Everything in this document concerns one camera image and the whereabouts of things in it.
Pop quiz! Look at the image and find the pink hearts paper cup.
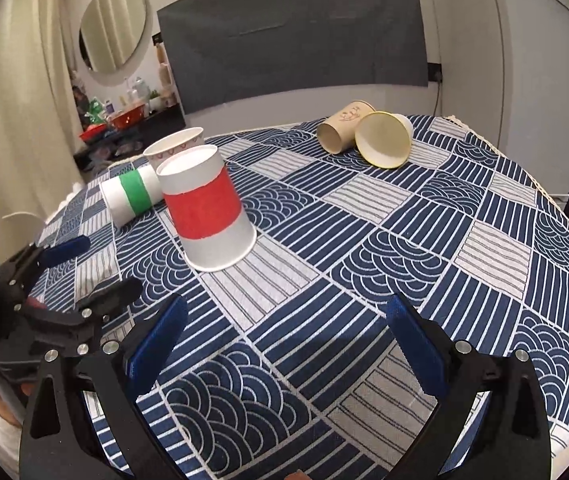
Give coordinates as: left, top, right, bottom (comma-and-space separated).
143, 127, 204, 170

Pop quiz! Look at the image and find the black power cable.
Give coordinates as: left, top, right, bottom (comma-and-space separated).
431, 62, 447, 116

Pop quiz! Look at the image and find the operator hand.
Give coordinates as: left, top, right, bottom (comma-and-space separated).
284, 470, 311, 480

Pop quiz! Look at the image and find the red band paper cup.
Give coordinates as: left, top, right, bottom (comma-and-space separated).
156, 144, 256, 272

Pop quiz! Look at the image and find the cream curtain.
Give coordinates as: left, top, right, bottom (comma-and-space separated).
0, 0, 80, 263

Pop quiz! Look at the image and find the white chair back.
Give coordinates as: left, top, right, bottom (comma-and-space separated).
2, 211, 45, 226

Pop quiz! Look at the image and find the yellow rim paper cup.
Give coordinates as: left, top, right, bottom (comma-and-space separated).
355, 110, 414, 169

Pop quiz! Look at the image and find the white refrigerator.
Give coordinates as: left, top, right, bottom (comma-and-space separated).
434, 0, 569, 205

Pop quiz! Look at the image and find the dark grey covered television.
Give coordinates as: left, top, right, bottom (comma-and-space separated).
158, 0, 429, 114

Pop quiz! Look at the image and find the black side shelf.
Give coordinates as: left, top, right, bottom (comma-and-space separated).
74, 105, 186, 172

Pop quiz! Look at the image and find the brown kraft paper cup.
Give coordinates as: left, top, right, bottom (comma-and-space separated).
317, 101, 376, 155

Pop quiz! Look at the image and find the blue white patterned tablecloth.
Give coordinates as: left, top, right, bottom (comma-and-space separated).
35, 116, 569, 479

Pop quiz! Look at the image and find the red colander bowl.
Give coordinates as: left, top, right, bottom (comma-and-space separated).
110, 103, 146, 131

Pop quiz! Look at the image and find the oval wall mirror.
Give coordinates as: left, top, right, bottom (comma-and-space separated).
78, 0, 152, 87

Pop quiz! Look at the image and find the green band paper cup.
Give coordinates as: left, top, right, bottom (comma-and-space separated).
100, 164, 163, 228

